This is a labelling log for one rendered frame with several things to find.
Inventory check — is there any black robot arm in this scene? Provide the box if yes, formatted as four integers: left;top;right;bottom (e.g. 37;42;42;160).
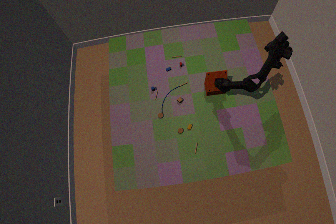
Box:
214;31;293;93

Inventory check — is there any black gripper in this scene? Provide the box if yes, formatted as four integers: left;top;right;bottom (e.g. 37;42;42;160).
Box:
273;41;289;69

